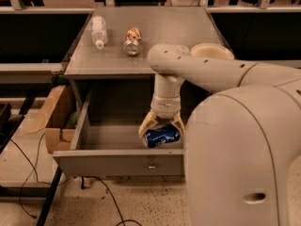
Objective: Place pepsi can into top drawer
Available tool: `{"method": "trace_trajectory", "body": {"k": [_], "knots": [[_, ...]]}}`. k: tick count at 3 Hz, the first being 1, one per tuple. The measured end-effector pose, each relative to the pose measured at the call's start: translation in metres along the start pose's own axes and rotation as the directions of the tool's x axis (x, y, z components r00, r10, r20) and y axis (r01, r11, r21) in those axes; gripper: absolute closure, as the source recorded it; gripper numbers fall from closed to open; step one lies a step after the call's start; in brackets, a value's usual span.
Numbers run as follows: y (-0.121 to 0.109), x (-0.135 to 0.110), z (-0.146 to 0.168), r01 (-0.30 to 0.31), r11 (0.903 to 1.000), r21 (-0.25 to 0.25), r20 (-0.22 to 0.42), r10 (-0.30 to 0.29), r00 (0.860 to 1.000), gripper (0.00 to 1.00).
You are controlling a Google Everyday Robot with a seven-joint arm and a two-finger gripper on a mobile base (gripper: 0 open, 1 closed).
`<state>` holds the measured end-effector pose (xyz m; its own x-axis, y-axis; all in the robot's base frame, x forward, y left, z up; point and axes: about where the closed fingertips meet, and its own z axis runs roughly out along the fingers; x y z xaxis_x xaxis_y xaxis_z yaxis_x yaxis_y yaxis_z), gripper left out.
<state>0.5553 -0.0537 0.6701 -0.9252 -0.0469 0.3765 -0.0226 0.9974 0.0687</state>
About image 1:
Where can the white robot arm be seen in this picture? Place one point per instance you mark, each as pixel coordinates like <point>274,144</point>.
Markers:
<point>241,124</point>

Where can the metal drawer knob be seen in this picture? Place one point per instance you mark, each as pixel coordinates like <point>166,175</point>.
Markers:
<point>151,167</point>

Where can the grey open top drawer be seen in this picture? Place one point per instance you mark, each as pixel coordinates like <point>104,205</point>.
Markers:
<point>106,140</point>

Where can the clear plastic water bottle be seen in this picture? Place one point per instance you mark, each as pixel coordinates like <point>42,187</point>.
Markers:
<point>98,32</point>

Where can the black table leg frame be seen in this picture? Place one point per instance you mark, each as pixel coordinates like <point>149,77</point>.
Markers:
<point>9,124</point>

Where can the brown cardboard box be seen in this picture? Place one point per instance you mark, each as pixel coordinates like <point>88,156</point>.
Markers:
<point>53,119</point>

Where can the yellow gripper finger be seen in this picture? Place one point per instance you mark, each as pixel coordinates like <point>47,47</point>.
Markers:
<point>149,121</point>
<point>176,121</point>

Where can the blue pepsi can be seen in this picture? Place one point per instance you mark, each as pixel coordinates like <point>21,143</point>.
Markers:
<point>155,137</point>

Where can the green object in box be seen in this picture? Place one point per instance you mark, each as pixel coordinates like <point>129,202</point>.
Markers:
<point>72,121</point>

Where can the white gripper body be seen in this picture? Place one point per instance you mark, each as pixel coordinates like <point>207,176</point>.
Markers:
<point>165,107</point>

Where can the white paper bowl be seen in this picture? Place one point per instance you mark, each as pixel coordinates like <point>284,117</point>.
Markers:
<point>211,50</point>

